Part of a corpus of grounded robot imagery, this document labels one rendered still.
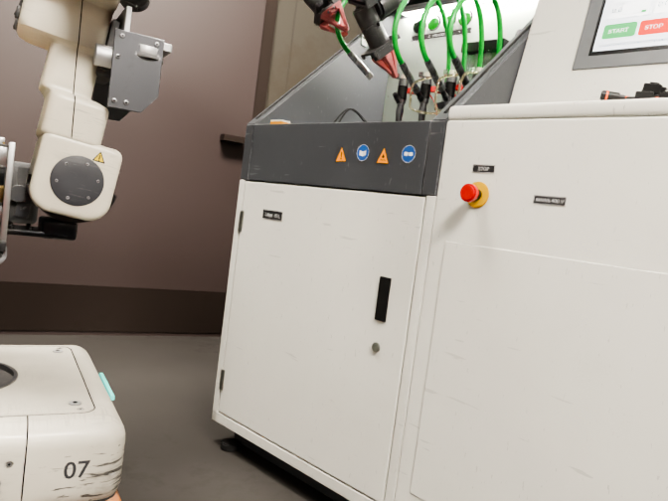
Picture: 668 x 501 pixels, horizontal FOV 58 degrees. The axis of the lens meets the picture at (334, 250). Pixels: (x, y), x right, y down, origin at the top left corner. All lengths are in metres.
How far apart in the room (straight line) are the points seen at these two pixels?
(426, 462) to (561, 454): 0.30
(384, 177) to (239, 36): 2.01
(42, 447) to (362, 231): 0.79
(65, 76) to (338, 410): 0.96
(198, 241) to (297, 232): 1.62
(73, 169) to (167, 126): 1.77
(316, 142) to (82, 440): 0.86
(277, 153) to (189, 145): 1.49
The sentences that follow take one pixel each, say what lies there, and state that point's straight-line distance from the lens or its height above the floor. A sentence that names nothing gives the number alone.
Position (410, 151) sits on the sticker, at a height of 0.88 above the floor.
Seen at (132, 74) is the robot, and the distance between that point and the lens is 1.38.
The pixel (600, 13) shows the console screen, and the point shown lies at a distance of 1.53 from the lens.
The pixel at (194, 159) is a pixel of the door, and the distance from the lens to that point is 3.13.
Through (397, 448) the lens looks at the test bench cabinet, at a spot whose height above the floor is 0.24.
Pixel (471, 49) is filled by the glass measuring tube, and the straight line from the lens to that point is 1.95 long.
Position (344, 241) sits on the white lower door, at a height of 0.66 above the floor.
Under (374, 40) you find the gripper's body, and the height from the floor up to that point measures 1.19.
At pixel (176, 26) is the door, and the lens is 3.19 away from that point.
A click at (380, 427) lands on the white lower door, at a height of 0.27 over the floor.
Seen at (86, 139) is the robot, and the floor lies 0.81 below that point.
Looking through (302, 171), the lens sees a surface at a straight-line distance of 1.58.
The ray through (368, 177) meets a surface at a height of 0.82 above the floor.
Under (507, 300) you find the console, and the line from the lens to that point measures 1.19.
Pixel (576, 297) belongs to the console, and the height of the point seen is 0.64.
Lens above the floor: 0.73
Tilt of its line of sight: 4 degrees down
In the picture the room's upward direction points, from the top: 7 degrees clockwise
